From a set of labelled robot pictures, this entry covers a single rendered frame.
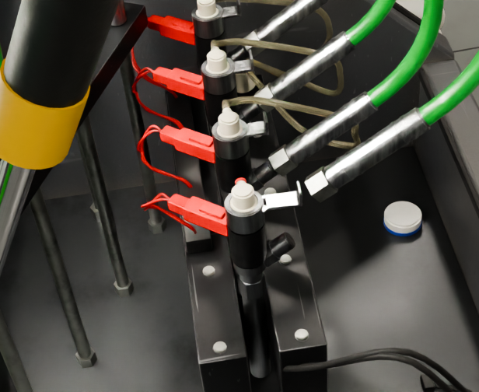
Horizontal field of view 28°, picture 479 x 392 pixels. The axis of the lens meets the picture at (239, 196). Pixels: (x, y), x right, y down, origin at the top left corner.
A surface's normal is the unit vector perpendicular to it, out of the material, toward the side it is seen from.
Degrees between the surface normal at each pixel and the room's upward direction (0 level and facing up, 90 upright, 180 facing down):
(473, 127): 0
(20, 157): 89
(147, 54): 90
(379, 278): 0
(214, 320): 0
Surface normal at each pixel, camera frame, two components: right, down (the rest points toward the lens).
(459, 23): -0.07, -0.70
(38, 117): -0.02, 0.70
